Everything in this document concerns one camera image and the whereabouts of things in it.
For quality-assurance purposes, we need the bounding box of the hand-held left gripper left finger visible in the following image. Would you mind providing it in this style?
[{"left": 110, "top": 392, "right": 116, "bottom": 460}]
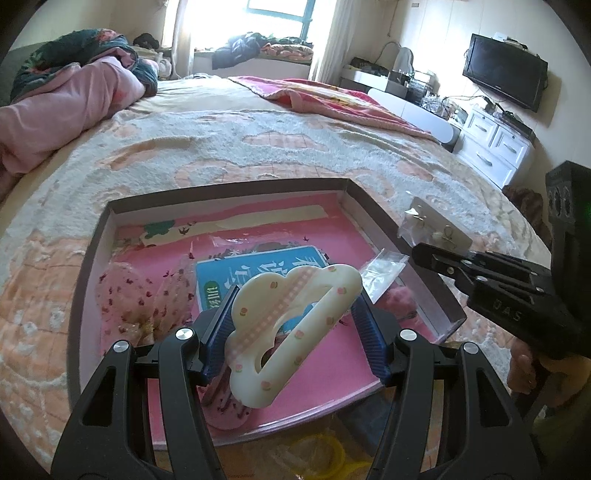
[{"left": 51, "top": 285, "right": 241, "bottom": 480}]

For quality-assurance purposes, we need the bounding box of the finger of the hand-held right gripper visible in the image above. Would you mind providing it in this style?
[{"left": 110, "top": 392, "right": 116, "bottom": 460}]
[
  {"left": 412, "top": 242, "right": 551, "bottom": 283},
  {"left": 412, "top": 256, "right": 491, "bottom": 303}
]

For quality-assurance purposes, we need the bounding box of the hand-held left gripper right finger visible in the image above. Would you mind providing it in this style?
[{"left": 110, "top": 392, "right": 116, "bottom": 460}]
[{"left": 350, "top": 295, "right": 541, "bottom": 480}]

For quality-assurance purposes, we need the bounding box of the earring card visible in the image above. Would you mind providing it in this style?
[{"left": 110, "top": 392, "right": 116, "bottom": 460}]
[{"left": 399, "top": 197, "right": 474, "bottom": 253}]

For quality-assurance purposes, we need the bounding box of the white cloud-shaped hair claw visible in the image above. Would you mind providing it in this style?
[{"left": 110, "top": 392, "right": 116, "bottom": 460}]
[{"left": 225, "top": 263, "right": 362, "bottom": 409}]

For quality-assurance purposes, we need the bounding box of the polka-dot mesh hair bow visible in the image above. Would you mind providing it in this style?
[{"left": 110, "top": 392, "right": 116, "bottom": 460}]
[{"left": 95, "top": 258, "right": 197, "bottom": 344}]

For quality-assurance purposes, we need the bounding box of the dark box with pink inside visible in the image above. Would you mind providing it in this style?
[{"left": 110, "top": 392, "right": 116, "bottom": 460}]
[{"left": 67, "top": 178, "right": 467, "bottom": 450}]

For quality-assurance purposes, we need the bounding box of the person's right forearm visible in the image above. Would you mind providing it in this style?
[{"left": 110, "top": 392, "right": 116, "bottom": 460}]
[{"left": 531, "top": 364, "right": 591, "bottom": 480}]

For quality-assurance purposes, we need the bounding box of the person's right hand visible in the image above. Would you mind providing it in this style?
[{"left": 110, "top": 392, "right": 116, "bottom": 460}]
[{"left": 508, "top": 339, "right": 561, "bottom": 409}]

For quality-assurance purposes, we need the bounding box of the pink fluffy pompom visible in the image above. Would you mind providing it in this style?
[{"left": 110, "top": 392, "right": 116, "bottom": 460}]
[{"left": 383, "top": 286, "right": 419, "bottom": 319}]

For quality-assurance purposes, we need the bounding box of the small clear plastic bag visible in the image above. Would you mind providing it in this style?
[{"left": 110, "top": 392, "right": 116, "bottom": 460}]
[{"left": 359, "top": 249, "right": 411, "bottom": 304}]

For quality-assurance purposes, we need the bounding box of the dark brown bag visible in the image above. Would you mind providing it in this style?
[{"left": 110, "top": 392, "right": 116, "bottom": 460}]
[{"left": 503, "top": 185, "right": 546, "bottom": 223}]

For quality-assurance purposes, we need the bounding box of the pink speckled hair clip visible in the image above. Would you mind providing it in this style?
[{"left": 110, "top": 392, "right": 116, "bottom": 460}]
[{"left": 201, "top": 369, "right": 253, "bottom": 433}]

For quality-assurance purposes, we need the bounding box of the blue printed card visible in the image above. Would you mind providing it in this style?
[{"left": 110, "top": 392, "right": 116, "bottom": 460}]
[{"left": 194, "top": 244, "right": 331, "bottom": 337}]

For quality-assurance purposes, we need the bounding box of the white drawer dresser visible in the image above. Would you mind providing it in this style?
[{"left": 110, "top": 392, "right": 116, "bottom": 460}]
[{"left": 455, "top": 104, "right": 536, "bottom": 189}]

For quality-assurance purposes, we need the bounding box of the black set-top box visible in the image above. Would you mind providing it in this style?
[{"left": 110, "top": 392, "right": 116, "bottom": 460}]
[{"left": 492, "top": 108, "right": 536, "bottom": 134}]

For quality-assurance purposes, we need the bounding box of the white rounded desk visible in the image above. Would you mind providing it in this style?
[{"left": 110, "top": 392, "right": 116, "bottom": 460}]
[{"left": 341, "top": 65, "right": 462, "bottom": 148}]

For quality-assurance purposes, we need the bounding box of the pink and yellow blanket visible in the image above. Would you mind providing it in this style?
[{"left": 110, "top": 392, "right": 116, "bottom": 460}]
[{"left": 228, "top": 76, "right": 446, "bottom": 141}]

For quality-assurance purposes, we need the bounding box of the sheer white curtain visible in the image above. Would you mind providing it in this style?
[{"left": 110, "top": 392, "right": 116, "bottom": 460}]
[
  {"left": 307, "top": 0, "right": 354, "bottom": 84},
  {"left": 164, "top": 0, "right": 200, "bottom": 77}
]

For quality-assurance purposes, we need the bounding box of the orange floral bedding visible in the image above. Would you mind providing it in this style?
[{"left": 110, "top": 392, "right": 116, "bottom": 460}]
[{"left": 259, "top": 42, "right": 315, "bottom": 60}]

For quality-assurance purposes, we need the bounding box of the pink floral quilt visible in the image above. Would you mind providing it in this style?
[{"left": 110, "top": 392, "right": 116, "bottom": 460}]
[{"left": 0, "top": 28, "right": 160, "bottom": 195}]

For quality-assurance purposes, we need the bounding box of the dark blue clothes pile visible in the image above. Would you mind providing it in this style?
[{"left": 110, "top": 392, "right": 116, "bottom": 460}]
[{"left": 212, "top": 32, "right": 271, "bottom": 70}]

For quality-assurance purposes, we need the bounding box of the window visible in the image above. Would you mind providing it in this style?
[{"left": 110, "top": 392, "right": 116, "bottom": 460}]
[{"left": 185, "top": 0, "right": 340, "bottom": 49}]

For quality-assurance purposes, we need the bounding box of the grey headboard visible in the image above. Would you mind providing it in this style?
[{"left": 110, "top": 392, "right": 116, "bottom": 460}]
[{"left": 0, "top": 41, "right": 49, "bottom": 108}]

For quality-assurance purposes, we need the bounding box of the yellow ring in clear bag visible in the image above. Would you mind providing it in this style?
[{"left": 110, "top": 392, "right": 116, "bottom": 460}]
[{"left": 286, "top": 434, "right": 347, "bottom": 480}]

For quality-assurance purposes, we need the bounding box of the black wall television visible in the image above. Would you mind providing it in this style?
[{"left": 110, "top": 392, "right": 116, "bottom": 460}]
[{"left": 462, "top": 33, "right": 549, "bottom": 114}]

